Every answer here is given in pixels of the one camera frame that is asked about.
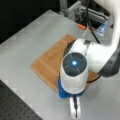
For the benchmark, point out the gripper finger with orange tip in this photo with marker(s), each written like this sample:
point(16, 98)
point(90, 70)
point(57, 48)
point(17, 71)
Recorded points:
point(78, 107)
point(72, 109)

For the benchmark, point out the white gripper body blue mount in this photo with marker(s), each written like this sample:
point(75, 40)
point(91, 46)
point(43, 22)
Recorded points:
point(70, 87)

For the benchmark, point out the orange-brown terry towel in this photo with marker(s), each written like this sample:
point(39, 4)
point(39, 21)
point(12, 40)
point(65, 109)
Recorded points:
point(48, 66)

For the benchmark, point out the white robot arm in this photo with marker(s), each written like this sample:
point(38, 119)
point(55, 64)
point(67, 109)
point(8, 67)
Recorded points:
point(82, 56)

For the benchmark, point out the black perforated breadboard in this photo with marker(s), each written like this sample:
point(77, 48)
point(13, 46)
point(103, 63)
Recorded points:
point(12, 107)

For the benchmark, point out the small orange block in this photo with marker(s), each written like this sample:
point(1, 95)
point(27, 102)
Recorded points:
point(80, 26)

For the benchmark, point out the aluminium frame rail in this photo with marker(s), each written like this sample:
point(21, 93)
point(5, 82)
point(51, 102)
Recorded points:
point(77, 12)

